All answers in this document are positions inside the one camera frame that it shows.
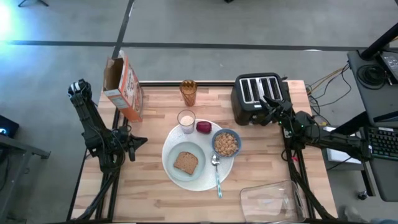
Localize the brown toast slice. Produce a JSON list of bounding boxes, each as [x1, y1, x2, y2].
[[172, 151, 200, 176]]

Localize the grey side table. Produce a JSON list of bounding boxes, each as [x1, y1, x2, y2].
[[0, 133, 52, 223]]

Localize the black tripod legs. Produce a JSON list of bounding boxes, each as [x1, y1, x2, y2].
[[17, 0, 50, 8]]

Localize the black backlit keyboard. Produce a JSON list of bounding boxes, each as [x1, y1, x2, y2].
[[366, 126, 398, 162]]

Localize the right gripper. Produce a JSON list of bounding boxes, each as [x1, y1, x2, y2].
[[260, 96, 295, 126]]

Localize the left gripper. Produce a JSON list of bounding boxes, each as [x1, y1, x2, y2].
[[117, 125, 149, 162]]

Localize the amber ribbed tumbler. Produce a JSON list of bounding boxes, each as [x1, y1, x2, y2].
[[178, 79, 198, 108]]

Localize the pale round plate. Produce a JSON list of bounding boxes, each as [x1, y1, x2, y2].
[[167, 141, 207, 182]]

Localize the black loose cable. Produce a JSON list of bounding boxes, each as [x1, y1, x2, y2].
[[307, 67, 353, 121]]

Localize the black four-slot toaster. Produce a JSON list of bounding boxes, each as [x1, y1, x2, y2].
[[230, 72, 290, 126]]

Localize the clear drinking glass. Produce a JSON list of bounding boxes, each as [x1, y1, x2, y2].
[[177, 109, 197, 135]]

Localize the spoon with teal handle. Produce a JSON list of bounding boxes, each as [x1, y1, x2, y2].
[[211, 154, 224, 199]]

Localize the black device with blue light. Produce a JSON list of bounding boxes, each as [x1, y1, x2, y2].
[[0, 114, 21, 139]]

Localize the black slanted pole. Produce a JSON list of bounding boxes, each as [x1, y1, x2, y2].
[[359, 21, 398, 62]]

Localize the blue bowl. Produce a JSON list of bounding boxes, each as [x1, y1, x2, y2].
[[211, 128, 243, 159]]

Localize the black tablet device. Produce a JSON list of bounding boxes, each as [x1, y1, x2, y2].
[[377, 50, 398, 84]]

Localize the white paper sheet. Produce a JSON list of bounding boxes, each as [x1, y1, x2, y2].
[[325, 126, 354, 163]]

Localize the black laptop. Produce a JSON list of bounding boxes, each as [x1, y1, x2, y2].
[[331, 102, 398, 135]]

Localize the brown cereal heap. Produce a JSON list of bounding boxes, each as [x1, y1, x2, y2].
[[214, 131, 240, 157]]

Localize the red apple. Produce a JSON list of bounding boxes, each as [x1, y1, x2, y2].
[[195, 120, 213, 135]]

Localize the coiled black cable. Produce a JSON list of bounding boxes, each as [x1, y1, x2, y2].
[[356, 63, 390, 90]]

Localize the orange cereal box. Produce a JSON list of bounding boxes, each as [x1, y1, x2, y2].
[[103, 50, 145, 123]]

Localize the clear plastic container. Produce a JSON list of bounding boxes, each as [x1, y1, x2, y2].
[[239, 179, 307, 224]]

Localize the white woven round placemat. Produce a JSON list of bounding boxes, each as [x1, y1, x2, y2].
[[161, 119, 235, 192]]

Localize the black aluminium table frame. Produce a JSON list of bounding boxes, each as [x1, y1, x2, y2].
[[66, 80, 339, 224]]

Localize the yellow cable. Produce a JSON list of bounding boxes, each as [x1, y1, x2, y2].
[[306, 62, 351, 95]]

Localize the black side desk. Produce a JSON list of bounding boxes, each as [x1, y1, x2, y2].
[[346, 49, 398, 203]]

